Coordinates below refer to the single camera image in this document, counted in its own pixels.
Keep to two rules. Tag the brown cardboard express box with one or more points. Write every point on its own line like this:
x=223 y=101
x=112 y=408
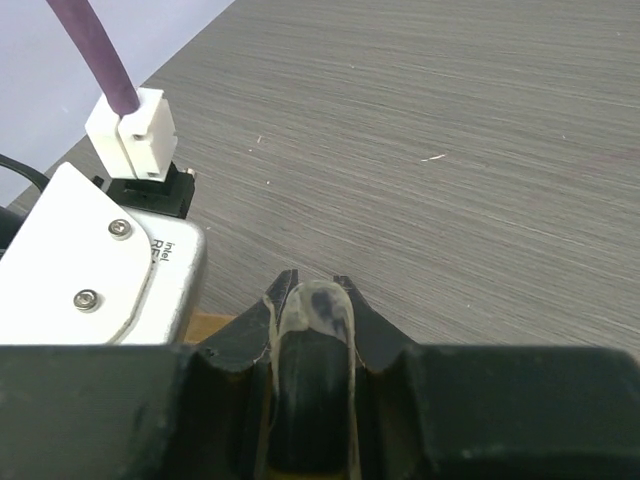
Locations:
x=203 y=325

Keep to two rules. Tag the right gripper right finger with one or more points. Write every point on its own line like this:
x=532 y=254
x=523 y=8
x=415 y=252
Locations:
x=433 y=411

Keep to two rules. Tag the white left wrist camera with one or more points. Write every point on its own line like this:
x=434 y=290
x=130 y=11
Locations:
x=109 y=264

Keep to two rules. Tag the yellow utility knife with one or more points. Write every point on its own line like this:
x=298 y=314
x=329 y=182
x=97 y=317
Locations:
x=313 y=421

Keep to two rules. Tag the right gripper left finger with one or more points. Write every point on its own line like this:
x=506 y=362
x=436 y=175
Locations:
x=197 y=411

